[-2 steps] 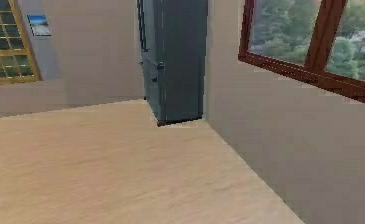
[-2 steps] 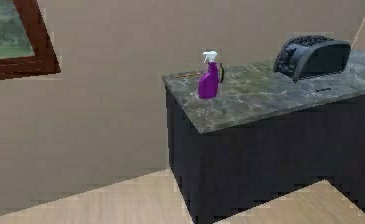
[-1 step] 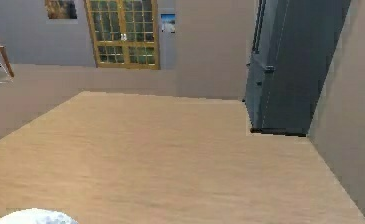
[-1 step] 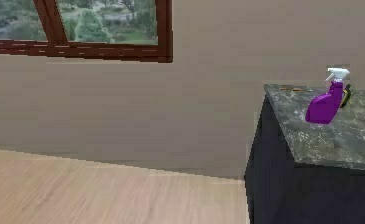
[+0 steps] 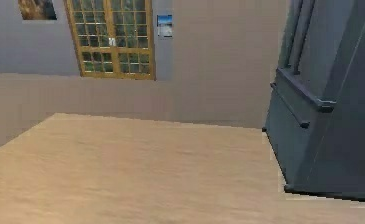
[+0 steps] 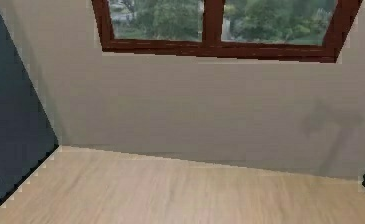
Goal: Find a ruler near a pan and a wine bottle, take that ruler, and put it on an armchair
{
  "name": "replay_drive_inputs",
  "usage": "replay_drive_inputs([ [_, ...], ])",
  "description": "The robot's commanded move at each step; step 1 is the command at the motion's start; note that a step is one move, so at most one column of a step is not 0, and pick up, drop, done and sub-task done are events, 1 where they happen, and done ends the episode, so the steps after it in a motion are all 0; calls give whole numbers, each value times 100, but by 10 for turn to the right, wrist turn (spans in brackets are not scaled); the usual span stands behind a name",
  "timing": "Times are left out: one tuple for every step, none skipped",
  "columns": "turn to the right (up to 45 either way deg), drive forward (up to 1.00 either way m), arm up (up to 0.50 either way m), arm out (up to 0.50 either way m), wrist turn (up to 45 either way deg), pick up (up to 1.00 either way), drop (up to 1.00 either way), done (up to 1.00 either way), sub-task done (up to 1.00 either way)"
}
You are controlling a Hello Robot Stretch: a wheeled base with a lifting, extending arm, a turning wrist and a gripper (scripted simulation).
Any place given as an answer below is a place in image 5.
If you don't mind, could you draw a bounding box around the dark grey tall cupboard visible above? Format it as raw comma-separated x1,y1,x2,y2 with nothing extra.
261,0,365,203

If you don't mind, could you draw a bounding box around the small blue wall picture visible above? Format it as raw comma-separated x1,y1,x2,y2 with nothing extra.
156,14,174,38

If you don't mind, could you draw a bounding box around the wooden framed grid window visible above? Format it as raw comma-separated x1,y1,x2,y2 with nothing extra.
63,0,157,81

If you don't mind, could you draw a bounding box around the brown framed wall picture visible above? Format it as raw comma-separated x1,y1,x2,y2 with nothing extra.
17,0,58,21

